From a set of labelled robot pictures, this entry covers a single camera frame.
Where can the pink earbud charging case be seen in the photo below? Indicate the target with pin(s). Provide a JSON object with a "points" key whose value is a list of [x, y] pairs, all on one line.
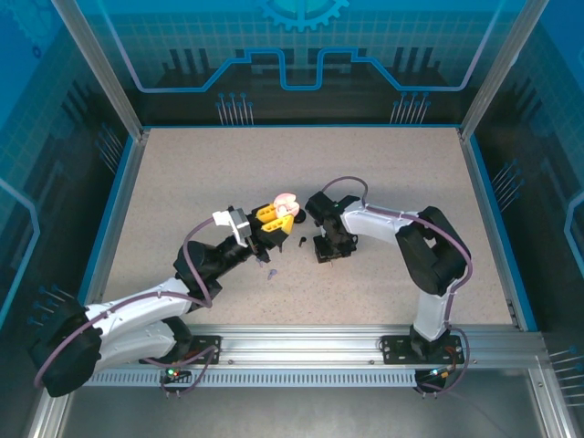
{"points": [[285, 203]]}

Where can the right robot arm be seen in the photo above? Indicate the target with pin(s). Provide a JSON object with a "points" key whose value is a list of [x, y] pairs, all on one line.
{"points": [[378, 223]]}

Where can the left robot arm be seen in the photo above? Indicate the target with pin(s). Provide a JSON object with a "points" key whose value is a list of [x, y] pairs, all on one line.
{"points": [[128, 310]]}

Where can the small led connector board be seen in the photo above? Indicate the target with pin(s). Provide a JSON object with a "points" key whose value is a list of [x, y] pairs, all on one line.
{"points": [[172, 372], [438, 373]]}

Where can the metal lower shelf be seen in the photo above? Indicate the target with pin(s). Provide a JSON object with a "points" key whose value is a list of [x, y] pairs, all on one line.
{"points": [[296, 415]]}

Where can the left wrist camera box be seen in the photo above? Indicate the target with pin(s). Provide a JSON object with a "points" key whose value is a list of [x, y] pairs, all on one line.
{"points": [[237, 223]]}

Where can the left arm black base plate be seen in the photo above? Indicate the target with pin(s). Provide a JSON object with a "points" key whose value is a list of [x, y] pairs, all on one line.
{"points": [[205, 340]]}

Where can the aluminium mounting rail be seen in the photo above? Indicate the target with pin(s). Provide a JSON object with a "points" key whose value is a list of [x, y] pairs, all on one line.
{"points": [[301, 347]]}

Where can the blue trimmed aluminium side rail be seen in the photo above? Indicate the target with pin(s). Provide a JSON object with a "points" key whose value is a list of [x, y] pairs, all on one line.
{"points": [[483, 191], [122, 191]]}

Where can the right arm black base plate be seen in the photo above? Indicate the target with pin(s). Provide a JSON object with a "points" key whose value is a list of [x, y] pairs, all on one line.
{"points": [[394, 349]]}

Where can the aluminium frame post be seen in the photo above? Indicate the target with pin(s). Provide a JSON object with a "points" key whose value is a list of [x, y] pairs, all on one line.
{"points": [[104, 68], [502, 68]]}

